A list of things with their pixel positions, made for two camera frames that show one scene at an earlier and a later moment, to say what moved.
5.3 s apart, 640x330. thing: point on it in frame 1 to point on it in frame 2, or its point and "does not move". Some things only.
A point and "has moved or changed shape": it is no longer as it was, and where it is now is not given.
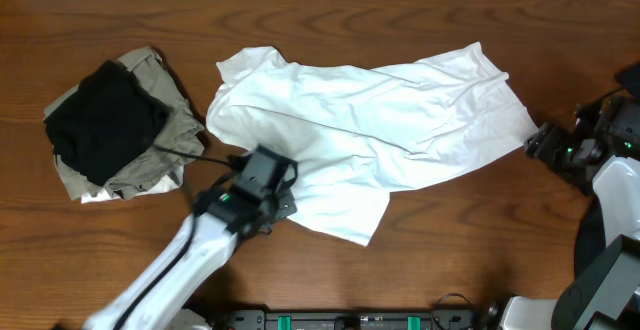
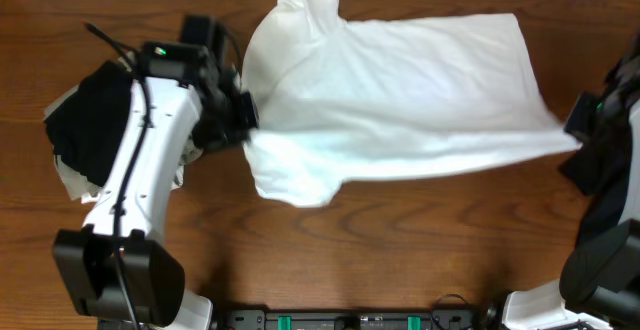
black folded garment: (105, 124) does not move
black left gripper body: (282, 202) to (245, 111)
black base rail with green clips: (436, 320) does not move
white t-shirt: (356, 135) has moved or changed shape
